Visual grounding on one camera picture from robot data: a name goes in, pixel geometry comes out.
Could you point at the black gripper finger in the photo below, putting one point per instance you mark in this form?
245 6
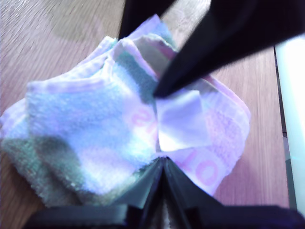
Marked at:
188 190
140 12
143 186
226 35

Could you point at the pastel striped tea towel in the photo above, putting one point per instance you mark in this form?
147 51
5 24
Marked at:
83 124

